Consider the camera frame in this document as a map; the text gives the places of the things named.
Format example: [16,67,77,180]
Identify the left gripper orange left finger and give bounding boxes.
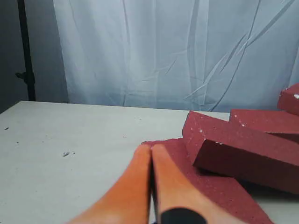
[69,144,151,224]

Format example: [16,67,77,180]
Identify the black stand pole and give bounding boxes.
[15,0,36,101]

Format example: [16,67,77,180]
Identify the red brick row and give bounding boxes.
[182,111,299,194]

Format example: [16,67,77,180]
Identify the red brick stacked on top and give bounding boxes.
[277,83,299,115]

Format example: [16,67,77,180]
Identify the white wrinkled backdrop curtain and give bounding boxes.
[54,0,299,112]

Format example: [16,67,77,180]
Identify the red brick pushed sideways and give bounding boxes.
[144,138,272,224]

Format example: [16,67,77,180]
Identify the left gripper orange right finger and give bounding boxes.
[151,144,226,224]

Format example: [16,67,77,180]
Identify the red brick back left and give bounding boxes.
[229,109,299,143]

